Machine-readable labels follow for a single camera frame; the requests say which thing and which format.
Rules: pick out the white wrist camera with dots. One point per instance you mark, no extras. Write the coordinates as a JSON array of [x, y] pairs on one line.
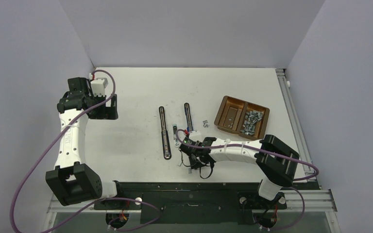
[[195, 135], [98, 87]]

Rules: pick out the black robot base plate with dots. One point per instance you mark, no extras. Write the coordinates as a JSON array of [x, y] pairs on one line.
[[196, 203]]

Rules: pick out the pile of staple strips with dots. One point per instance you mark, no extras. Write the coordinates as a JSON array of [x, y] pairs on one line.
[[251, 120]]

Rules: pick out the black stapler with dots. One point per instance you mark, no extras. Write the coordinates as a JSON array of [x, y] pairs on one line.
[[164, 134]]

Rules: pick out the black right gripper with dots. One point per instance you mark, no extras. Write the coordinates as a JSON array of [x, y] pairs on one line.
[[194, 164]]

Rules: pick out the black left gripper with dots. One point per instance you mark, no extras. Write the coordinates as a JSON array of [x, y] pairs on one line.
[[107, 113]]

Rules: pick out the brown wooden tray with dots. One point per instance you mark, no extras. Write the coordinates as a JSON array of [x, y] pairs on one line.
[[231, 113]]

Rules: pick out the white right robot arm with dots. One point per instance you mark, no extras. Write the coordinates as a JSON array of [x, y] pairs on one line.
[[270, 154]]

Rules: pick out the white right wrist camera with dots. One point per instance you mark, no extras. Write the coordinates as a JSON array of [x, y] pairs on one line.
[[195, 135]]

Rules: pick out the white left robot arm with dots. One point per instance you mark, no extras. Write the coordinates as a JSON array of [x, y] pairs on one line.
[[72, 181]]

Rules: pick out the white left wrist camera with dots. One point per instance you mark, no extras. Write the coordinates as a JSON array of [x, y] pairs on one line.
[[98, 87]]

